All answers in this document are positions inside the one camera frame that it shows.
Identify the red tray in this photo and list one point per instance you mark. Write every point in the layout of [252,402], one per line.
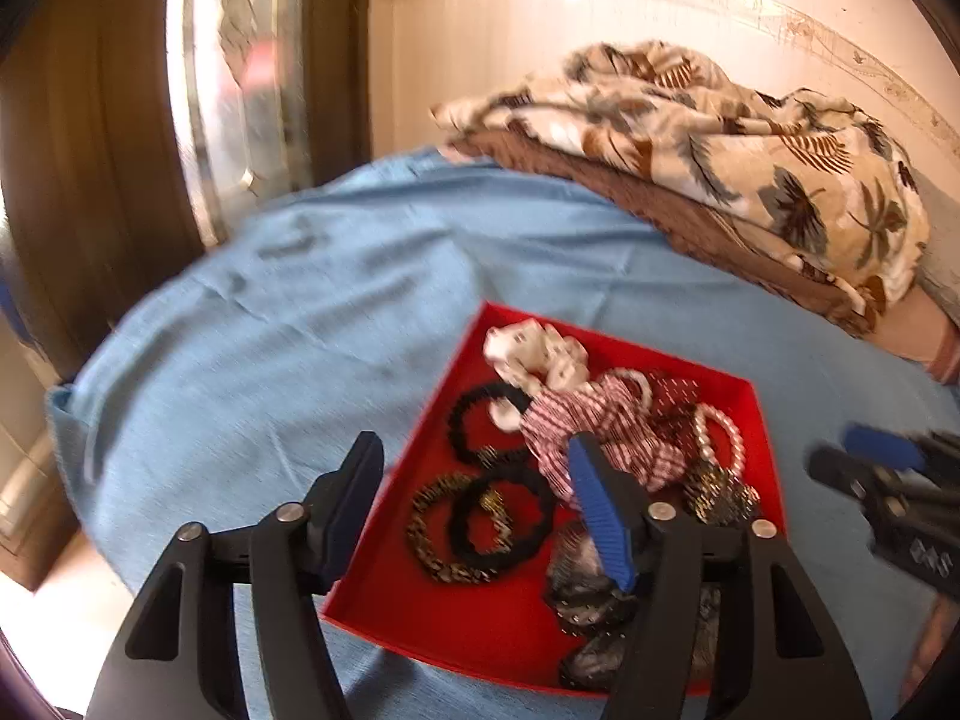
[465,615]

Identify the palm print blanket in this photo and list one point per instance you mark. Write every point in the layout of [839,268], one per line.
[675,127]

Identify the glass panel door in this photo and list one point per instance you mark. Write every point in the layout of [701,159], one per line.
[247,127]

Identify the white scrunchie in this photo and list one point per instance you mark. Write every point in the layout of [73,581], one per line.
[525,349]

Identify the brown wooden panel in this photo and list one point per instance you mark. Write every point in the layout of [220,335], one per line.
[90,165]

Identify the grey pillow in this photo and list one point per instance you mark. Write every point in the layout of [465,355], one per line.
[941,240]

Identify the pink mattress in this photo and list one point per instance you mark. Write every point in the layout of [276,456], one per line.
[922,337]

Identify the dark sequin scrunchie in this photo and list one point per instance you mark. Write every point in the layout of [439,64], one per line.
[712,495]

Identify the pink striped scrunchie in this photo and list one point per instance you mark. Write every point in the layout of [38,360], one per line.
[600,412]

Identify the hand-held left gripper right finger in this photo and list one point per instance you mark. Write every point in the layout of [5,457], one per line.
[600,510]

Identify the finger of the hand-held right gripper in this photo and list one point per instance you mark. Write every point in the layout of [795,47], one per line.
[844,472]
[881,446]

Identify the brown blanket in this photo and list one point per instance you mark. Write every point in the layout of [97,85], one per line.
[637,195]

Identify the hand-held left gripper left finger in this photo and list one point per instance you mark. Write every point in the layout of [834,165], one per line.
[360,510]

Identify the dark red sparkly scrunchie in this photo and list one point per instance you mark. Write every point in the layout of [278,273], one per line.
[675,397]

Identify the blue bedsheet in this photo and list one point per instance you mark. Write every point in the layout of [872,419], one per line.
[300,315]

